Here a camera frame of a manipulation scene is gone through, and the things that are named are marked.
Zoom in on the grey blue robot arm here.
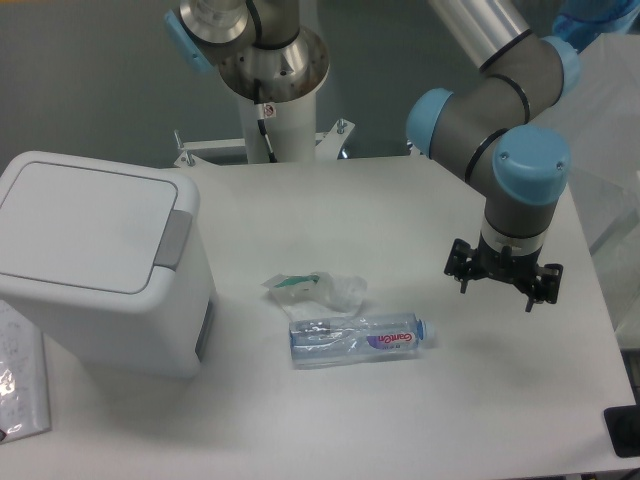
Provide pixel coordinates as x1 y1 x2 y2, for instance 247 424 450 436
164 1 580 305

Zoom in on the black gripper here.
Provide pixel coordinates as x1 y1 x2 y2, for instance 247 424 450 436
444 236 563 312

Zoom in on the clear plastic water bottle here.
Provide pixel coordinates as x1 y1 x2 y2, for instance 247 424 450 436
289 313 435 369

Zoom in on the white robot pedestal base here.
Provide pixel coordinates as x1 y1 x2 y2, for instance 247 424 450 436
174 92 355 167

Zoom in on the crumpled clear plastic wrapper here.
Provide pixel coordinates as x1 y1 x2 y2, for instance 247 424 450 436
262 271 368 322

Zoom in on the white trash can lid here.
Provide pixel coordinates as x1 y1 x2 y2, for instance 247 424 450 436
1 152 199 295

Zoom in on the blue fabric object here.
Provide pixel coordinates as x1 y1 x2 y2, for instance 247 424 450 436
552 0 639 52

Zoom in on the black device at edge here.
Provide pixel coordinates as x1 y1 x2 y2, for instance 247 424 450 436
604 405 639 458

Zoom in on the white trash can body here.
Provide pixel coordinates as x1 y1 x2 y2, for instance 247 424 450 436
1 151 215 378

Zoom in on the white paper sheet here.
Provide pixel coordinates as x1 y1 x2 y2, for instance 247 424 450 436
1 302 52 444

